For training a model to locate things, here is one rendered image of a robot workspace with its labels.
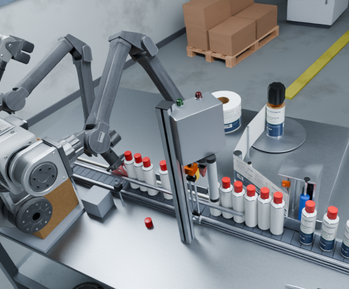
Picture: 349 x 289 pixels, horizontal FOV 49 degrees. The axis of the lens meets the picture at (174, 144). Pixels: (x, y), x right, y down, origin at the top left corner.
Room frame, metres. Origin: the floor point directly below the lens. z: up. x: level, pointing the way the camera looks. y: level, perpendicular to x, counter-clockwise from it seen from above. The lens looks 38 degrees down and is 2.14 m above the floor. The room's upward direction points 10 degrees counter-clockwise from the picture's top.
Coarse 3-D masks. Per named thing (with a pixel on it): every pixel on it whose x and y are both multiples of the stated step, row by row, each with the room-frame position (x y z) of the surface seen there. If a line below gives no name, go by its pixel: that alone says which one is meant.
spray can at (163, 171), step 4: (164, 160) 1.27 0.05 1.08; (160, 164) 1.25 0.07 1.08; (164, 164) 1.24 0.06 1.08; (160, 168) 1.25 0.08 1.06; (164, 168) 1.24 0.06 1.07; (160, 172) 1.24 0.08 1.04; (164, 172) 1.24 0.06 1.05; (160, 176) 1.25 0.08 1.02; (164, 176) 1.23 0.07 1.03; (168, 176) 1.23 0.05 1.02; (164, 180) 1.23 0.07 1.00; (168, 180) 1.23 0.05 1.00; (164, 184) 1.23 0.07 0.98; (168, 184) 1.23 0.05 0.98; (164, 188) 1.24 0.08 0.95; (168, 188) 1.23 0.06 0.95; (164, 196) 1.25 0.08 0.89; (168, 196) 1.23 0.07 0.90
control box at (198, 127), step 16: (208, 96) 1.08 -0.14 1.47; (176, 112) 1.02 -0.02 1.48; (192, 112) 1.01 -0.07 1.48; (208, 112) 1.01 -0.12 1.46; (176, 128) 0.98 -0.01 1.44; (192, 128) 0.99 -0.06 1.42; (208, 128) 1.01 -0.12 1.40; (176, 144) 1.00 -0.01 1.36; (192, 144) 0.99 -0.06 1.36; (208, 144) 1.01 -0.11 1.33; (224, 144) 1.03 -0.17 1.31; (192, 160) 0.99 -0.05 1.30
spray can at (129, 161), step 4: (128, 152) 1.37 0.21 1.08; (128, 156) 1.35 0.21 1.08; (124, 160) 1.37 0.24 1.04; (128, 160) 1.35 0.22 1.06; (132, 160) 1.35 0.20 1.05; (128, 164) 1.34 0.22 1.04; (132, 164) 1.34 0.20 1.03; (128, 168) 1.34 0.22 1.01; (132, 168) 1.34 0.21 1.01; (128, 172) 1.34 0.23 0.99; (132, 172) 1.34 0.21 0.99; (128, 176) 1.35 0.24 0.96; (132, 176) 1.34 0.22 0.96; (136, 176) 1.34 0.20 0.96; (132, 184) 1.34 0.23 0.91; (136, 184) 1.34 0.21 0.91; (132, 188) 1.35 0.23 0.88; (136, 188) 1.34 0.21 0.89
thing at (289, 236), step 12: (84, 168) 1.56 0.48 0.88; (96, 180) 1.45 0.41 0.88; (108, 180) 1.43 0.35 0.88; (120, 180) 1.42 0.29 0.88; (132, 192) 1.32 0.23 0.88; (144, 192) 1.31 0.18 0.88; (168, 204) 1.21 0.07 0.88; (204, 216) 1.11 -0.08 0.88; (252, 228) 1.00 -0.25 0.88; (288, 228) 0.97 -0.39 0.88; (288, 240) 0.91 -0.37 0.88; (324, 252) 0.83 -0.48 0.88; (336, 252) 0.83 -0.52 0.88
